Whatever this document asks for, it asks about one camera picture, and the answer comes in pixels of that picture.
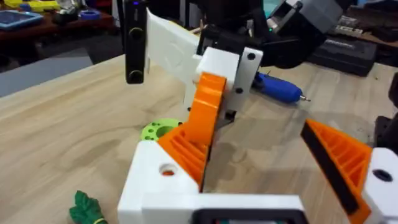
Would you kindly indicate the white right camera bracket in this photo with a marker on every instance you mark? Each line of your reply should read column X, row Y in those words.
column 169, row 46

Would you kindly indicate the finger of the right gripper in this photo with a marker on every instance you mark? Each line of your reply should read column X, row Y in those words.
column 206, row 105

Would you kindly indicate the brown low table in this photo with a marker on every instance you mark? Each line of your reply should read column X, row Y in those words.
column 62, row 28

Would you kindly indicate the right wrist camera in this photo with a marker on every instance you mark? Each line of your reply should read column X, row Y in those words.
column 135, row 46

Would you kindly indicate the orange ribbed wedge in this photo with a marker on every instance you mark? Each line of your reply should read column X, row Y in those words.
column 183, row 157

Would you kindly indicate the black tool case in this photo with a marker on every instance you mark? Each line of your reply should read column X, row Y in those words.
column 342, row 54

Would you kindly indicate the yellow toy blocks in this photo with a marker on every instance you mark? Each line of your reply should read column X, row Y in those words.
column 34, row 5

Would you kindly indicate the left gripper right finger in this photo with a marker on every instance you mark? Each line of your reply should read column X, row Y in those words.
column 345, row 155

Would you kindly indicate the green toy vegetable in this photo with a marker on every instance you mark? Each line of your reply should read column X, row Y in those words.
column 85, row 210

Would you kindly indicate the blue electric screwdriver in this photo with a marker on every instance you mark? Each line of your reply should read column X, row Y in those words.
column 276, row 88

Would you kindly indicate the blue tape roll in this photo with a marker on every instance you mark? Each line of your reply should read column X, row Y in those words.
column 90, row 15

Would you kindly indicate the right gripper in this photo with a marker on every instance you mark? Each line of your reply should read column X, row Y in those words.
column 289, row 49

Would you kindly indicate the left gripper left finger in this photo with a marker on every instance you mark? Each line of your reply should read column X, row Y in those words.
column 149, row 174

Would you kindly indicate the green disc with holes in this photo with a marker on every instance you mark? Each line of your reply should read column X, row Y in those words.
column 155, row 130

